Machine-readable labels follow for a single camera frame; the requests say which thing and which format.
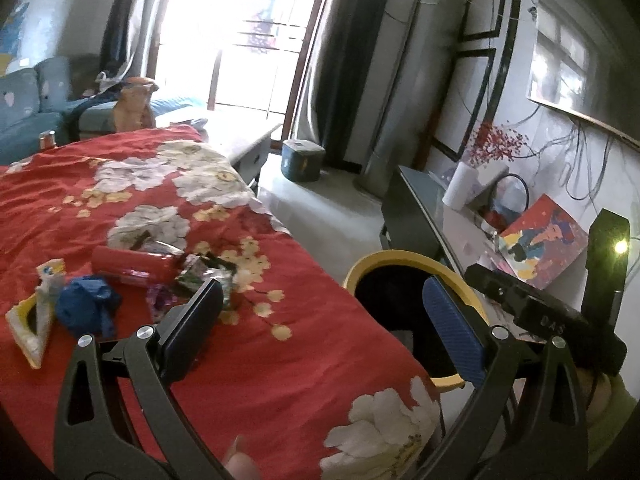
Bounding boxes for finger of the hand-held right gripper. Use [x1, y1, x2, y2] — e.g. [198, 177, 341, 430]
[465, 262, 532, 312]

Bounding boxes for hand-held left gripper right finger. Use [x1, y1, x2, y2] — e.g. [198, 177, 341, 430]
[421, 276, 590, 480]

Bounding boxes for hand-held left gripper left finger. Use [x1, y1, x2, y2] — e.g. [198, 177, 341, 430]
[54, 277, 226, 480]

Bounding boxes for purple clear wrapper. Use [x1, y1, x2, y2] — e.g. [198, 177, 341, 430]
[146, 284, 177, 322]

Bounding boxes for yellow round trash bin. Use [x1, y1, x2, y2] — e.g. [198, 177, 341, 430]
[345, 250, 491, 391]

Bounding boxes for red plastic tube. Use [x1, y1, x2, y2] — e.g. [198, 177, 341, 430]
[91, 246, 176, 286]

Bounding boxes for blue glove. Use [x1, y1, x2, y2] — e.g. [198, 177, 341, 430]
[55, 275, 123, 340]

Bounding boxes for torn yellow white packet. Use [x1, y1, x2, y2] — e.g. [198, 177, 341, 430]
[5, 257, 67, 370]

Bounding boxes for person's right forearm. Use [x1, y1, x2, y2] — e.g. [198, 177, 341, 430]
[575, 365, 640, 471]

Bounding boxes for person's left hand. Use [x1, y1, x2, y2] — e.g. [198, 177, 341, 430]
[222, 435, 262, 480]

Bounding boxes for colourful portrait painting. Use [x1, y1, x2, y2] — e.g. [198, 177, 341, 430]
[497, 194, 590, 291]

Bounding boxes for white paper roll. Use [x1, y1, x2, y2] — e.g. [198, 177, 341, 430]
[442, 165, 478, 211]

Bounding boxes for small pale canvas painting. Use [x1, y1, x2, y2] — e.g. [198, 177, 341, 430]
[470, 162, 511, 206]

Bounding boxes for glass topped television cabinet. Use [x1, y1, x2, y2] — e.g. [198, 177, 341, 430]
[379, 165, 640, 411]

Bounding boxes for red floral blanket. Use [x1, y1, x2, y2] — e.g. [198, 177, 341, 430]
[0, 127, 443, 480]

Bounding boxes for grey tower air conditioner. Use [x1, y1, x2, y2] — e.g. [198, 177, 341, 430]
[352, 0, 468, 198]

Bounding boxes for grey wooden coffee table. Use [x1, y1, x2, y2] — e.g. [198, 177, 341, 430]
[167, 110, 285, 196]

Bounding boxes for blue square stool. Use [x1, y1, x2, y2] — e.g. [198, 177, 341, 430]
[281, 139, 327, 182]

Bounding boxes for orange plush toy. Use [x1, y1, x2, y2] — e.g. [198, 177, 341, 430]
[111, 77, 160, 132]

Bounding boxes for dark grey curtain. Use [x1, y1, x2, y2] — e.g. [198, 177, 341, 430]
[292, 0, 401, 171]
[97, 0, 173, 86]

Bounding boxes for brown framed glass door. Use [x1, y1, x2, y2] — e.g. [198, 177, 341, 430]
[150, 0, 336, 121]

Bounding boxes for blue floral sofa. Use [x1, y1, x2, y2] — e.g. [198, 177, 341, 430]
[0, 55, 206, 151]

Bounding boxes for country map poster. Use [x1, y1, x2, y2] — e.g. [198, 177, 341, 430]
[0, 0, 31, 76]

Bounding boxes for basket with black handle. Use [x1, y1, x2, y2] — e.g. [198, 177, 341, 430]
[480, 174, 531, 233]

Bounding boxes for dark hanging cables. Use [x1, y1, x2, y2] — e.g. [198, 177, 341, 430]
[510, 115, 640, 201]

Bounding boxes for wall mounted television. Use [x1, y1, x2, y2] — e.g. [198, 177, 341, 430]
[525, 0, 640, 148]

